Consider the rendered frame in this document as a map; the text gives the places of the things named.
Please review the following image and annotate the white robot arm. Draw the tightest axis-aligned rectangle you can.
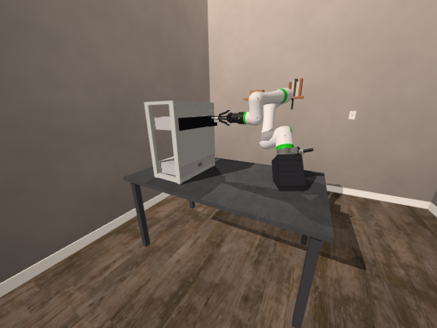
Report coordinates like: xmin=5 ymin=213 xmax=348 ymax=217
xmin=237 ymin=88 xmax=313 ymax=156

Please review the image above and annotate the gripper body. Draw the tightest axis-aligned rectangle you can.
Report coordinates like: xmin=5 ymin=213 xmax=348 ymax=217
xmin=227 ymin=113 xmax=237 ymax=123

